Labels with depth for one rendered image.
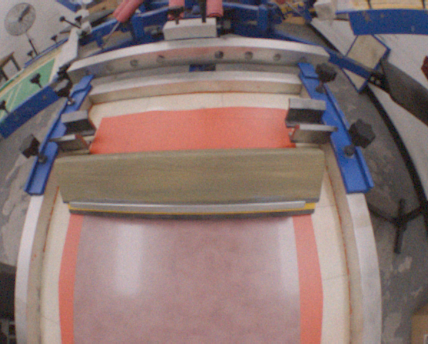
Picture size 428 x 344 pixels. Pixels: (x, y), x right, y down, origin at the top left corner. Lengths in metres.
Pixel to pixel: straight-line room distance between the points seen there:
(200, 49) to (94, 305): 0.53
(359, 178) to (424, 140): 1.96
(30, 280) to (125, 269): 0.19
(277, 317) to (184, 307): 0.12
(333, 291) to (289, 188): 0.17
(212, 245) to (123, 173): 0.16
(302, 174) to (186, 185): 0.15
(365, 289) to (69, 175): 0.46
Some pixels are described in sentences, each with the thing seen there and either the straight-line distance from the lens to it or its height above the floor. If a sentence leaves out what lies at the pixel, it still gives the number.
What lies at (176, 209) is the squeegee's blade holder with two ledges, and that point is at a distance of 0.26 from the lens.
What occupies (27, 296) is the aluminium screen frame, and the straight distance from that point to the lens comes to 0.41.
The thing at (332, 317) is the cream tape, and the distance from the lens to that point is 0.34.
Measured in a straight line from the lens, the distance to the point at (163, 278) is 0.29.
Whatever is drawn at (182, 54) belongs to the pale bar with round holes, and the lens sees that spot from 0.49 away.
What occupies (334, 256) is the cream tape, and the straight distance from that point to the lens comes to 0.33.
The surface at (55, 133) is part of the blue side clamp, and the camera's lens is 0.48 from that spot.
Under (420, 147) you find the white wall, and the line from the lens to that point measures 2.30.
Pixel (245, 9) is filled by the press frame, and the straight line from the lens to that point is 0.96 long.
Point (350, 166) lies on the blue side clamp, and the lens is 0.35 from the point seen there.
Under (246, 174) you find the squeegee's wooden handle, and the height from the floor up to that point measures 1.02.
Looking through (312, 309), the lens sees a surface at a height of 0.95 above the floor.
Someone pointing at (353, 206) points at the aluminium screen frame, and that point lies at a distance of 0.33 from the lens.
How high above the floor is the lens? 1.24
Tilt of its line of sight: 60 degrees down
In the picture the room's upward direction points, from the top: 3 degrees counter-clockwise
